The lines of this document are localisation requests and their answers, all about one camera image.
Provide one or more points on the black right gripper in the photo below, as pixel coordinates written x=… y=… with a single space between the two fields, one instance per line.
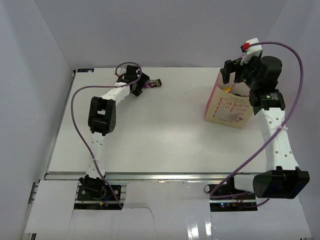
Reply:
x=231 y=66

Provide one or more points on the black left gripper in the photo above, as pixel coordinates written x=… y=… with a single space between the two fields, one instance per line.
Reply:
x=137 y=90

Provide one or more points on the purple candy bag small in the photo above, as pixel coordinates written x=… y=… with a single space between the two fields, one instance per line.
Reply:
x=153 y=83

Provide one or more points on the yellow candy bar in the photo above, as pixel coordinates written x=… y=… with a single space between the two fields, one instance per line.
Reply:
x=227 y=89

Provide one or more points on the beige paper cakes bag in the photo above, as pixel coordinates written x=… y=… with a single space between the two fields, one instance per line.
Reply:
x=232 y=108

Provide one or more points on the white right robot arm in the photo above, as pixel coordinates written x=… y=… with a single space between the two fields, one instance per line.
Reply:
x=283 y=178

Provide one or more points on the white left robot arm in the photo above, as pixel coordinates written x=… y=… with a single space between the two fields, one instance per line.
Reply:
x=102 y=121

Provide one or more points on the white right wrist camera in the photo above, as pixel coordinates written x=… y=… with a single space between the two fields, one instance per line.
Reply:
x=250 y=51

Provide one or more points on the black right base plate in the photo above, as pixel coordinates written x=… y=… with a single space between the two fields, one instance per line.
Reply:
x=226 y=192

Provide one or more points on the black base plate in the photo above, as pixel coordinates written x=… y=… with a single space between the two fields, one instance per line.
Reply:
x=226 y=192
x=104 y=194

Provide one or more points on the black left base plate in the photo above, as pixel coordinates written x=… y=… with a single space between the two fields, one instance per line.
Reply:
x=104 y=194

